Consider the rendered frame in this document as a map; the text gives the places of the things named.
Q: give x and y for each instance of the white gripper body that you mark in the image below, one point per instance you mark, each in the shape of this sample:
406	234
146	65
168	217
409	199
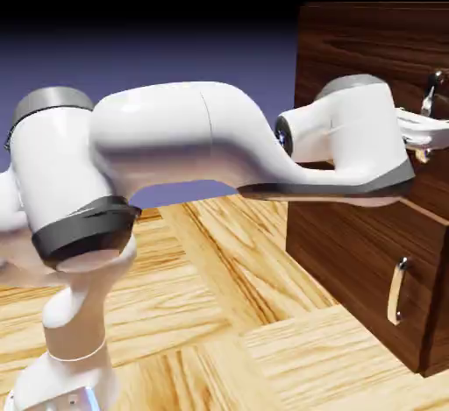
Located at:
419	127

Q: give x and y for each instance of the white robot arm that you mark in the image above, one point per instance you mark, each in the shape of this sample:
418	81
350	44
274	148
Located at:
158	130

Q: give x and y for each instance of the dark wood cabinet door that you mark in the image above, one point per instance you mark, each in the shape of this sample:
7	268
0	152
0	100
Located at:
350	46
343	260

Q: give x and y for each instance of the dark wood cabinet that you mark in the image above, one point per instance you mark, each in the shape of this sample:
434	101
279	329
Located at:
437	330

